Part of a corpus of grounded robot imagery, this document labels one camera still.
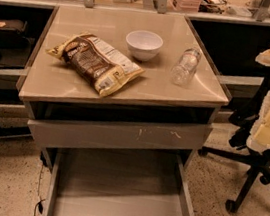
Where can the brown chip bag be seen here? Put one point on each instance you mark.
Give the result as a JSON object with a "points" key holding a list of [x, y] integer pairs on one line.
{"points": [[99, 63]]}

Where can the open middle drawer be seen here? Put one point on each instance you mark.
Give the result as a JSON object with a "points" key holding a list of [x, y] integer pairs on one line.
{"points": [[102, 182]]}

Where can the black office chair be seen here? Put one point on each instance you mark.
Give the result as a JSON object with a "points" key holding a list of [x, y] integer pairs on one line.
{"points": [[258, 138]]}

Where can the clear plastic bottle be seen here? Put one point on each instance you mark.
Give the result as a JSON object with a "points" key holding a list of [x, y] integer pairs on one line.
{"points": [[185, 68]]}

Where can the white bowl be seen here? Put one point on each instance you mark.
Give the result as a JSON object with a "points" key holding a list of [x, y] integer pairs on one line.
{"points": [[143, 45]]}

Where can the grey drawer cabinet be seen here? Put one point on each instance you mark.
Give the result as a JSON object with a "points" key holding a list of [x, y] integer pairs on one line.
{"points": [[115, 132]]}

